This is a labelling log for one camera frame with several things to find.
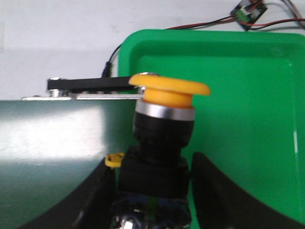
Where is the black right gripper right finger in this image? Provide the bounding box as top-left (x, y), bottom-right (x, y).
top-left (192, 152), bottom-right (305, 229)

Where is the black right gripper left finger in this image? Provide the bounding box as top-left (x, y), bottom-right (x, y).
top-left (19, 159), bottom-right (116, 229)

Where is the yellow mushroom push button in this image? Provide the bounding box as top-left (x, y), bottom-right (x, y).
top-left (104, 73), bottom-right (211, 229)

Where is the green conveyor belt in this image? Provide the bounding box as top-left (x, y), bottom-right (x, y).
top-left (0, 100), bottom-right (135, 229)

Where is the green plastic tray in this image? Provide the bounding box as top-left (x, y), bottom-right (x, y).
top-left (119, 30), bottom-right (305, 224)

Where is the black conveyor drive belt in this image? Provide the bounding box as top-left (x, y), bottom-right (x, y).
top-left (47, 76), bottom-right (135, 94)

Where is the small black circuit board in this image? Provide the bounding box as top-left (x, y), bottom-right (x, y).
top-left (230, 0), bottom-right (267, 31)

